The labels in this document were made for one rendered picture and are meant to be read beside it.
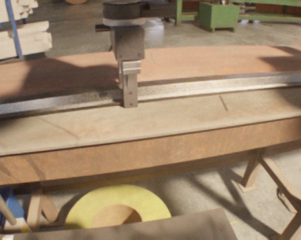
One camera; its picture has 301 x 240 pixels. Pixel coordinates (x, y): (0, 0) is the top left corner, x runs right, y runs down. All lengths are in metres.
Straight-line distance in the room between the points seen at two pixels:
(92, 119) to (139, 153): 0.10
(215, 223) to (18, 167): 0.34
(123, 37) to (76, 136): 0.18
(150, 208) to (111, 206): 0.17
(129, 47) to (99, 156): 0.19
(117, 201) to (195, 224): 0.73
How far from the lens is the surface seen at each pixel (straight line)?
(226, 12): 4.82
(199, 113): 0.45
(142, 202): 1.05
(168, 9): 0.43
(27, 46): 3.12
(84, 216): 1.04
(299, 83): 0.67
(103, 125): 0.41
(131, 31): 0.38
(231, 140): 0.48
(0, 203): 0.64
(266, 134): 0.53
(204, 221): 0.36
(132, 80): 0.41
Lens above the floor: 1.03
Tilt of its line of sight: 34 degrees down
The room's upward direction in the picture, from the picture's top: straight up
